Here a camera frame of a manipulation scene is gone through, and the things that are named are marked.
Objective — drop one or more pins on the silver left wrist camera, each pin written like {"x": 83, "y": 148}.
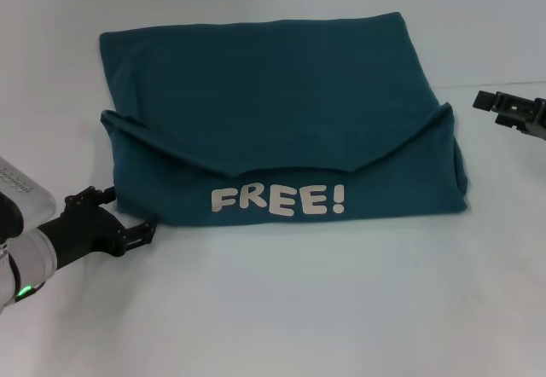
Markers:
{"x": 21, "y": 189}

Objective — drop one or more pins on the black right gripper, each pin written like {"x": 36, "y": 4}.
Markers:
{"x": 538, "y": 119}

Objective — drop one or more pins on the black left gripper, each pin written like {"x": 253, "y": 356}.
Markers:
{"x": 85, "y": 232}

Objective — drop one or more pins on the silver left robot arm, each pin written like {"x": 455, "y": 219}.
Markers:
{"x": 25, "y": 262}

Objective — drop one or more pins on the teal blue shirt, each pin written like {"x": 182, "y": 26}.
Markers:
{"x": 277, "y": 108}

